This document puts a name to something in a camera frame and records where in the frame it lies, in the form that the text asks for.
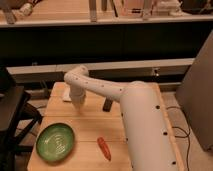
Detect white sponge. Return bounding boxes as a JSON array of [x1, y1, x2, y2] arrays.
[[62, 88, 71, 102]]

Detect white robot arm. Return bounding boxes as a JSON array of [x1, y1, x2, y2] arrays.
[[64, 65, 179, 171]]

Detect black rectangular block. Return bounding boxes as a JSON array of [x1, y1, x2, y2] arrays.
[[102, 99, 113, 112]]

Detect orange carrot toy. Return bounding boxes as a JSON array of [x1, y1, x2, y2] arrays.
[[97, 137, 111, 161]]

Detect green ribbed plate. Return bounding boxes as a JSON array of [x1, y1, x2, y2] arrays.
[[36, 123, 75, 163]]

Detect grey cabinet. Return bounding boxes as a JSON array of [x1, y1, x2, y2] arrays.
[[175, 30, 213, 151]]

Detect black side cart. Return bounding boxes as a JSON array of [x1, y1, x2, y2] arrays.
[[0, 65, 42, 171]]

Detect grey metal rail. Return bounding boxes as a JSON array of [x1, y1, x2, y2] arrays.
[[8, 58, 194, 83]]

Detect black cable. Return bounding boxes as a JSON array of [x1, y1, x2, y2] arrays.
[[165, 105, 192, 171]]

